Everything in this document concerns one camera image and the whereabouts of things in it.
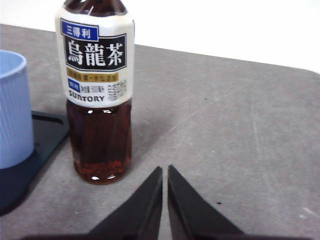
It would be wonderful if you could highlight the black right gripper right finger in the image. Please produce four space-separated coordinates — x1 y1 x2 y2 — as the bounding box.
167 164 313 240

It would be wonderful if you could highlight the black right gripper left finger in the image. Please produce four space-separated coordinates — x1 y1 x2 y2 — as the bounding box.
19 166 163 240

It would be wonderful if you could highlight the dark oolong tea bottle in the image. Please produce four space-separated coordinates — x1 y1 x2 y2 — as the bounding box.
54 0 136 186

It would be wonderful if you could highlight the blue ribbed plastic cup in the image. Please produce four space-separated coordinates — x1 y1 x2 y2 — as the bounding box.
0 49 35 170

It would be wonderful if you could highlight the dark blue rectangular tray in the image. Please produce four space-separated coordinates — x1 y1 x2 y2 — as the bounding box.
0 110 71 216

